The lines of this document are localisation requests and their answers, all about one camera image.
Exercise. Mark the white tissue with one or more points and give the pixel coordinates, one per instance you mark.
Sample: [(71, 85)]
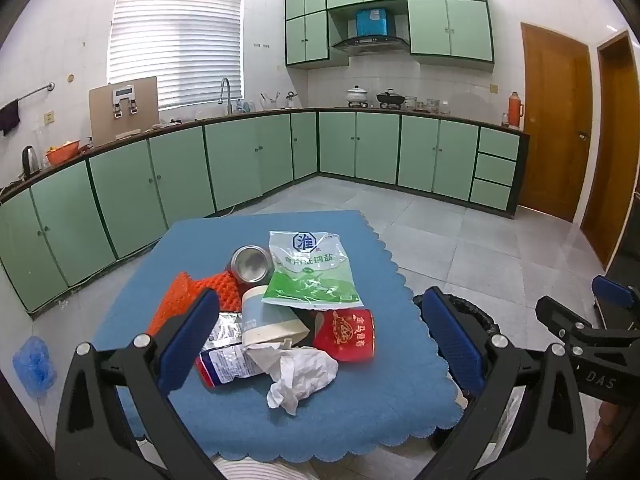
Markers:
[(305, 370)]

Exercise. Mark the orange foam fruit net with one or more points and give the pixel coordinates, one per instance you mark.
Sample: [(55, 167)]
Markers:
[(172, 300)]

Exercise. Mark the metal towel rail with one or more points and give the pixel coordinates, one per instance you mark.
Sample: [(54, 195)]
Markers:
[(35, 92)]

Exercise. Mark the metal kitchen faucet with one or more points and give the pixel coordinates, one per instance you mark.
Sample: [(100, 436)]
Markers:
[(226, 92)]

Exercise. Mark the range hood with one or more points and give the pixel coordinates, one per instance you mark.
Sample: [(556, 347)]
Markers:
[(370, 45)]

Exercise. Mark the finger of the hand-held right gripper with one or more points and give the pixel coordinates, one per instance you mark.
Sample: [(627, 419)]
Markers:
[(614, 290), (555, 314)]

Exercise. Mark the white and grey paper cup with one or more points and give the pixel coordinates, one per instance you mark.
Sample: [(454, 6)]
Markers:
[(265, 316)]

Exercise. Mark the green and white salt bag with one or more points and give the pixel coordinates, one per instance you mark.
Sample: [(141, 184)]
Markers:
[(310, 280)]

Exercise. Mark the brown wooden door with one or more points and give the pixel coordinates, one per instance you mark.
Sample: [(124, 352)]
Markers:
[(617, 150), (552, 120)]

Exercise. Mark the green lower kitchen cabinets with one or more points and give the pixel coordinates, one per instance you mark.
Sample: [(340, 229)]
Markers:
[(240, 160)]

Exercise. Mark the green upper kitchen cabinets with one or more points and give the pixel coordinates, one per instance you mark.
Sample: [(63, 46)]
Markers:
[(445, 25)]

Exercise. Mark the brown wooden board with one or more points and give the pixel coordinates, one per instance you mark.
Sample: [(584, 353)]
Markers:
[(107, 127)]

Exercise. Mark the orange plastic basin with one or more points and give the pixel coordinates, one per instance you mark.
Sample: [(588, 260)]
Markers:
[(62, 152)]

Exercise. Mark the dark hanging towel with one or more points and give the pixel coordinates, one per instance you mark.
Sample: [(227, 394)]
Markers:
[(9, 117)]

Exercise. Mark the green kitchen cabinets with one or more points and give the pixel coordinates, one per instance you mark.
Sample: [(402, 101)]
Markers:
[(445, 25), (240, 160)]

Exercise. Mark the electric kettle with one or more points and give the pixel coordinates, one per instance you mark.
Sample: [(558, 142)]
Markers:
[(30, 162)]

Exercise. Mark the blue scalloped tablecloth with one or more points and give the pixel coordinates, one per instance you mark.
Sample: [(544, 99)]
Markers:
[(360, 410)]

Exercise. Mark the red thermos flask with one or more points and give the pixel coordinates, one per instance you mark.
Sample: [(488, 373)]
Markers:
[(515, 110)]

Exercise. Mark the black wok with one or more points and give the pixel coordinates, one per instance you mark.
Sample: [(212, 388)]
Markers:
[(390, 98)]

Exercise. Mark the utensil holder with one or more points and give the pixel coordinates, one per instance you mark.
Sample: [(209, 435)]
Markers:
[(270, 102)]

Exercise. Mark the silver snack wrapper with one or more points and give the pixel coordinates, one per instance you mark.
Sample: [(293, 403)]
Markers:
[(225, 366)]

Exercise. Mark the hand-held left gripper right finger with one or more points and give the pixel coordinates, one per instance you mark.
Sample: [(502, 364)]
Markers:
[(452, 345)]

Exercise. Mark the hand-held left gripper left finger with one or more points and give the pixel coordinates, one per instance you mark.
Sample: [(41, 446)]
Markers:
[(187, 340)]

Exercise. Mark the glass jar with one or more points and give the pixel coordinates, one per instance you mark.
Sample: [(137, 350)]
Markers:
[(410, 103)]

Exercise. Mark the silver metal can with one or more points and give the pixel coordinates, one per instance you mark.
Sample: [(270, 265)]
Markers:
[(250, 262)]

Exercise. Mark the blue plastic shoe cover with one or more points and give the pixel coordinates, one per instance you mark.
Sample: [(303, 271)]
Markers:
[(32, 367)]

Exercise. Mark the white window blind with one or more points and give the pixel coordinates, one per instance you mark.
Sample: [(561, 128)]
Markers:
[(175, 40)]

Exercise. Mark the white ribbed round object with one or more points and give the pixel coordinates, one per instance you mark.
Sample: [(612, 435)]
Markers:
[(260, 470)]

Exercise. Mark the white cooking pot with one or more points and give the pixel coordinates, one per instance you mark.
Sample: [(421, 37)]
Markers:
[(357, 96)]

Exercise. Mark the dark kitchen countertop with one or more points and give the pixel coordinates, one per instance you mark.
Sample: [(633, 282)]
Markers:
[(125, 139)]

